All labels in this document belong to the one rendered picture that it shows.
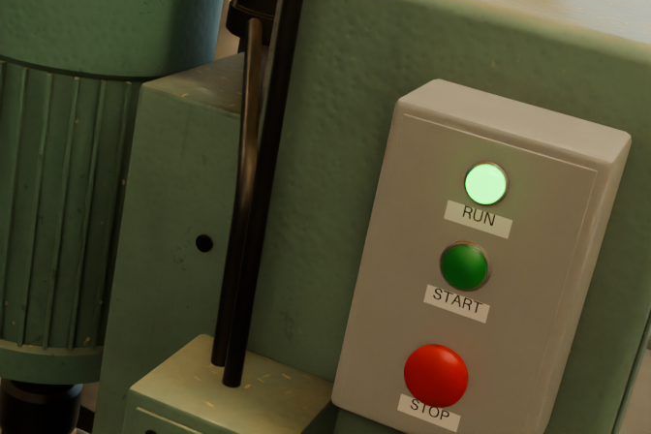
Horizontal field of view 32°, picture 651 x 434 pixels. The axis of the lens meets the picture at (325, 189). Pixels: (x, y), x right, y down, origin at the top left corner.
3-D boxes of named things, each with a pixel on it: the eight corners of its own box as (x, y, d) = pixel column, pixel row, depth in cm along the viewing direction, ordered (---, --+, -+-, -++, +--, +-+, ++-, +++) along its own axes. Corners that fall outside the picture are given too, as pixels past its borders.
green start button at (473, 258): (435, 280, 52) (447, 232, 51) (484, 297, 51) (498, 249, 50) (431, 285, 51) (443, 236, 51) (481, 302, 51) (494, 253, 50)
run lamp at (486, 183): (460, 197, 51) (471, 154, 50) (503, 210, 50) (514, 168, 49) (456, 201, 50) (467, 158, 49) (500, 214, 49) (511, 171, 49)
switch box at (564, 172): (368, 359, 61) (434, 75, 56) (547, 425, 58) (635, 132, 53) (325, 407, 56) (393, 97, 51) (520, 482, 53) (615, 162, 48)
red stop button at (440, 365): (402, 387, 54) (416, 332, 53) (462, 410, 53) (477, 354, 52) (395, 396, 53) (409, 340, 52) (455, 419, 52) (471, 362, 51)
